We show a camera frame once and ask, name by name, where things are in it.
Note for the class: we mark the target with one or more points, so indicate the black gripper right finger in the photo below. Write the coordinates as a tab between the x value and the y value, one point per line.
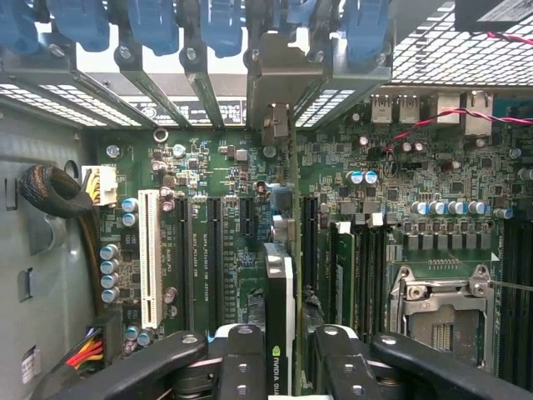
345	366

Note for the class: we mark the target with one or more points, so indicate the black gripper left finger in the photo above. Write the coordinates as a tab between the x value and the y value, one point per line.
241	366

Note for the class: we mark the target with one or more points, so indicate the black RAM slot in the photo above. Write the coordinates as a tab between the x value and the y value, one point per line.
509	325
525	325
379	283
364	283

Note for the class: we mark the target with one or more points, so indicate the green RAM stick white clips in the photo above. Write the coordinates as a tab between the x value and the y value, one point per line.
345	275

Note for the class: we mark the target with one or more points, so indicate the metal CPU socket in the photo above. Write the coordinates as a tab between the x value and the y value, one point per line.
441	316

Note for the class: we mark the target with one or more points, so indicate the long black expansion slot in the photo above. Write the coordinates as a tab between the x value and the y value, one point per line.
309	233
183	258
214	258

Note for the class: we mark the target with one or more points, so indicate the white expansion slot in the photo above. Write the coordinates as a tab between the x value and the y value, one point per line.
149	250

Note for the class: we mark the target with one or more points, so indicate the short black expansion slot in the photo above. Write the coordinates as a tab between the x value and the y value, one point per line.
246	216

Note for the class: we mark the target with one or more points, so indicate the thin socket locking lever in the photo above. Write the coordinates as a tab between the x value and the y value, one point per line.
512	286

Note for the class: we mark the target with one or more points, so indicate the green motherboard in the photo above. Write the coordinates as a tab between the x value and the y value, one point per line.
333	166

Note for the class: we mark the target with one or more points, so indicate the white power connector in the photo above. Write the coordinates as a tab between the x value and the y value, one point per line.
102	185

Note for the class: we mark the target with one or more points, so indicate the blue card retention clip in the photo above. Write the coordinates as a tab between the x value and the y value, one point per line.
16	21
79	25
222	29
302	12
152	25
366	33

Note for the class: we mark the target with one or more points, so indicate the black and grey PC case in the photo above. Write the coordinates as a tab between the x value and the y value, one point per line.
33	68

